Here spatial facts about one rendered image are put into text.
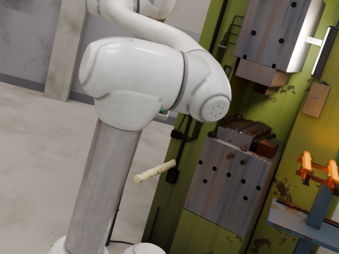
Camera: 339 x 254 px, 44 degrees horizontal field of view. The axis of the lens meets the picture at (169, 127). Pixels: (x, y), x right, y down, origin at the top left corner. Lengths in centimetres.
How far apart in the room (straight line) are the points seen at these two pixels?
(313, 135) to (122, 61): 165
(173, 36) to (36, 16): 473
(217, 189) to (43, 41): 396
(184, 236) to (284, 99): 103
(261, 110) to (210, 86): 188
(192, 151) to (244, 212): 51
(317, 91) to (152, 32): 130
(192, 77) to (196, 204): 159
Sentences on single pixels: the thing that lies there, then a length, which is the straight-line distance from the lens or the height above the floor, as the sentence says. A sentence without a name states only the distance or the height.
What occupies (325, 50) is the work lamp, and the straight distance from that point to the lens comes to 226.
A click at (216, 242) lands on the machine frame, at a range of 242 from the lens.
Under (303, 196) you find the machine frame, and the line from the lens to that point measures 241.
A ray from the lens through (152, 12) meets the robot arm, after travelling 139.
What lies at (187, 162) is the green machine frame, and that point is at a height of 66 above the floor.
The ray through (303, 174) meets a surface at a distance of 182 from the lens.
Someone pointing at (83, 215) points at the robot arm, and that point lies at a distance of 101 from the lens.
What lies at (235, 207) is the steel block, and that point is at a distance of 230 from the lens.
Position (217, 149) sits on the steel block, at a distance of 226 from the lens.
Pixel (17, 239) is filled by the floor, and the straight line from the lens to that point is 271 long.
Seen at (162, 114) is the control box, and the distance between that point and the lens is 226.
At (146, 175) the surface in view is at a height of 63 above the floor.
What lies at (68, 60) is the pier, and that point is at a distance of 553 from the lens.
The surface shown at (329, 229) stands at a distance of 210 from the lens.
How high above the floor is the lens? 151
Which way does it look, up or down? 15 degrees down
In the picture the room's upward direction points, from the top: 16 degrees clockwise
